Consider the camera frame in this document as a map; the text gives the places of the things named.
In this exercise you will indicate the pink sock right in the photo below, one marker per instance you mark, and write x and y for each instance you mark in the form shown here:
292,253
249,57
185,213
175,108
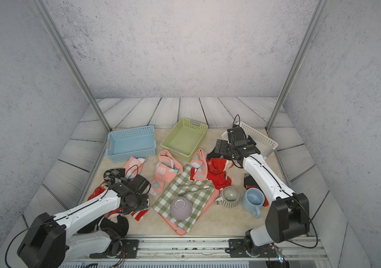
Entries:
199,166

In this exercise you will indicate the front aluminium rail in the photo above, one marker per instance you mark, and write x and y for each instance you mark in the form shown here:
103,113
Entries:
210,252

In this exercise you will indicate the metal tongs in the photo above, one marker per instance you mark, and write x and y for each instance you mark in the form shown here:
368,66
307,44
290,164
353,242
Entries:
185,189

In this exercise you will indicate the left metal frame post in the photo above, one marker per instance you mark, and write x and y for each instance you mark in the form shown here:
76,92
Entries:
52,30

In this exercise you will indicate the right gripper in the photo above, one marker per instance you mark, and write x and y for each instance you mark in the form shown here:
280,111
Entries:
225,143

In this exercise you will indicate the light blue mug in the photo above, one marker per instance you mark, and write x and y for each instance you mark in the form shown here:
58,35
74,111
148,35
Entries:
252,201

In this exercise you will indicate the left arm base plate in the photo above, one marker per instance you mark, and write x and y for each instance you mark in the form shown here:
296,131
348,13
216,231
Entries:
119,249

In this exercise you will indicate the red white striped sock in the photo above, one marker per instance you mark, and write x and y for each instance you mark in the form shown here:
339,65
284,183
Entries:
136,215

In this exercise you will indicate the white plastic basket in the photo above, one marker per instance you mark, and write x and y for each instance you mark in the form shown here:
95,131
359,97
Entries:
265,144

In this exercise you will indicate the dark argyle sock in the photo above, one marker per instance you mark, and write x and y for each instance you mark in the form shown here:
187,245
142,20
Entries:
113,176

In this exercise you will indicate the pink sock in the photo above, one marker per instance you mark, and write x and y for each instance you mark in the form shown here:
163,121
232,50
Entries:
134,167
199,166
166,171

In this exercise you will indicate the red sock centre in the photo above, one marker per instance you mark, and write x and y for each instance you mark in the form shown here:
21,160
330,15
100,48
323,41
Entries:
217,172

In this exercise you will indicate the green checkered cloth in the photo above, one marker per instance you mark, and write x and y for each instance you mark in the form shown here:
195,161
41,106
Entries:
198,200

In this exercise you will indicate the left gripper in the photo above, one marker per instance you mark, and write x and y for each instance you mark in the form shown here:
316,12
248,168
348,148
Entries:
145,205

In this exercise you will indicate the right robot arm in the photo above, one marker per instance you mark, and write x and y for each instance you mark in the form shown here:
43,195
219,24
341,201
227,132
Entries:
288,216

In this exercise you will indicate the pink sock centre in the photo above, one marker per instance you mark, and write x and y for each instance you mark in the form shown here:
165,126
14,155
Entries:
166,171

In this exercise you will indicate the green plastic basket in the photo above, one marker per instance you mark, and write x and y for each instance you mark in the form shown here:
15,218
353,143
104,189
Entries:
185,138

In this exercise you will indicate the blue plastic basket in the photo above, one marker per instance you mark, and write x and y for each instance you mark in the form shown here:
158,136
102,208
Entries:
138,142

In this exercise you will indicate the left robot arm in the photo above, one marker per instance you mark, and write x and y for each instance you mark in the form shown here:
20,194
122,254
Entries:
84,230

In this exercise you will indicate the pink tray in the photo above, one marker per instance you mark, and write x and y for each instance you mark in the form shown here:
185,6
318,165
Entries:
180,231

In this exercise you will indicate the striped ceramic mug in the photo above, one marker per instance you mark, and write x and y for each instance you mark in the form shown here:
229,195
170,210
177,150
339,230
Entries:
229,197

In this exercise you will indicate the red santa sock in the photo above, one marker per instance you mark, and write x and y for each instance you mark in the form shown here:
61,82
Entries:
99,190

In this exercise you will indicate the right metal frame post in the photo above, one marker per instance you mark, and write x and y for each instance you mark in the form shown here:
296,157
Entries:
304,46

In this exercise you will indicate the metal frame post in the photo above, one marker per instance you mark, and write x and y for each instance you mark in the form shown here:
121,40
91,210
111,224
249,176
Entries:
52,30
304,46

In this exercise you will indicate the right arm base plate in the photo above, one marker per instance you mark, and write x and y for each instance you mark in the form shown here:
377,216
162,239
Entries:
243,248

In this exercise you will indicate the pink sock left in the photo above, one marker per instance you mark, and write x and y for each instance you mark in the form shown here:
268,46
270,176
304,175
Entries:
134,167

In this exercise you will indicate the grey upturned bowl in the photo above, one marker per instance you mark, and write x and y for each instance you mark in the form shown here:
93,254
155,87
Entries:
181,208

